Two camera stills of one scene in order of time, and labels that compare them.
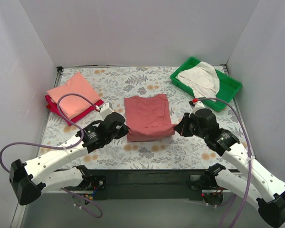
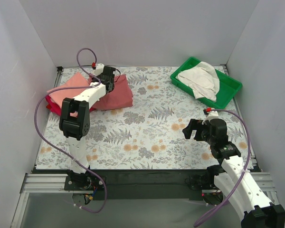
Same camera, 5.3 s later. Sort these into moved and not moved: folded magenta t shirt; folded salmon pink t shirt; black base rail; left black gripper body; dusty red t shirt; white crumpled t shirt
Moved: left black gripper body; dusty red t shirt
Not moved: folded salmon pink t shirt; black base rail; folded magenta t shirt; white crumpled t shirt
